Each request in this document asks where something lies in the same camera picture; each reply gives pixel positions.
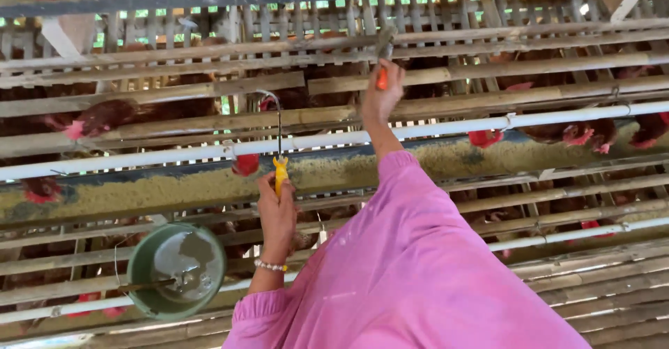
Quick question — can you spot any row of brown hens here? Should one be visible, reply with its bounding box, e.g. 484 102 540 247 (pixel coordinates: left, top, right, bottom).
0 35 669 245

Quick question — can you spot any person's left hand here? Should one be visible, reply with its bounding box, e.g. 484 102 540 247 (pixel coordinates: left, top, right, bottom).
256 171 299 264

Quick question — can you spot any red drinker cup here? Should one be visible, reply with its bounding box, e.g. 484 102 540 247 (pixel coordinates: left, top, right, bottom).
468 129 505 149
231 153 260 177
580 220 616 239

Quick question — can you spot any green plastic bucket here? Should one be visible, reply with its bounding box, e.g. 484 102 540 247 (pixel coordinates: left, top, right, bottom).
126 222 228 323

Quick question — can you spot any person's right hand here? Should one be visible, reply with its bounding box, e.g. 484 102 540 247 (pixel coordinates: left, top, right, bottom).
360 59 407 126

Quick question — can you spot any orange-handled brush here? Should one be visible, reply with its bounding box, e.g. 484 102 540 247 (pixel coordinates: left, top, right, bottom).
374 25 399 91

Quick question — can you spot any yellow-handled metal hook tool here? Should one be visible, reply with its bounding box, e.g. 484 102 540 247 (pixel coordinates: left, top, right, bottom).
255 90 290 199

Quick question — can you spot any pink long-sleeved shirt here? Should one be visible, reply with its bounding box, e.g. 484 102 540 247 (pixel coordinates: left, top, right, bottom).
222 150 592 349

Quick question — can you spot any white water pipe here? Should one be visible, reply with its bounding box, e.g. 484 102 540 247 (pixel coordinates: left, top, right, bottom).
0 101 669 182
0 216 669 325

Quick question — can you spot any white bead bracelet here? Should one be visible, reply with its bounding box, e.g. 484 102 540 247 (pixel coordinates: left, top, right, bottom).
254 258 289 273

